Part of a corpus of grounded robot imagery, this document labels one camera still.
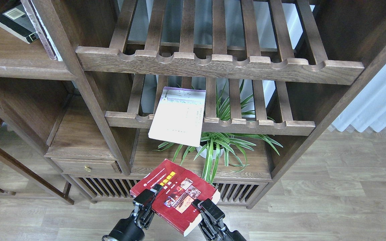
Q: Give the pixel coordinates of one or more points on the dark wooden side furniture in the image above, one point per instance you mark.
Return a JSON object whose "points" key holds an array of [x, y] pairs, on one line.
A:
{"points": [[52, 191]]}

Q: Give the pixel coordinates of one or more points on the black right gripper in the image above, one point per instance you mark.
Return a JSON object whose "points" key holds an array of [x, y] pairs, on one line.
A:
{"points": [[212, 221]]}

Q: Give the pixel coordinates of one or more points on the white pleated curtain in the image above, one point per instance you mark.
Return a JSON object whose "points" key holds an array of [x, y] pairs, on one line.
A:
{"points": [[368, 109]]}

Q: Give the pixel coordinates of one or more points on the green spider plant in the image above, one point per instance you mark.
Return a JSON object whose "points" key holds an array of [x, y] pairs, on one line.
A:
{"points": [[216, 146]]}

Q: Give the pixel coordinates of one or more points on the red cover book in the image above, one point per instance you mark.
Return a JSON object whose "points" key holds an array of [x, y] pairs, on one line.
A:
{"points": [[180, 188]]}

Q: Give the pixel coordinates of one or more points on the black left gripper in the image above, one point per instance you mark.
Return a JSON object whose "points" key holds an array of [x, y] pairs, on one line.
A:
{"points": [[130, 229]]}

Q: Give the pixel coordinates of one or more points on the black yellow cover book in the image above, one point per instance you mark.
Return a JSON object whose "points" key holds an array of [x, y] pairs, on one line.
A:
{"points": [[16, 22]]}

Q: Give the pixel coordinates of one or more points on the white lavender book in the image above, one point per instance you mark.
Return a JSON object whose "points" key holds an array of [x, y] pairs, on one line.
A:
{"points": [[179, 116]]}

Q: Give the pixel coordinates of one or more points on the dark wooden bookshelf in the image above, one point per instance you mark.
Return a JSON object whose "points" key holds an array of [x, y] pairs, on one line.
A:
{"points": [[74, 94]]}

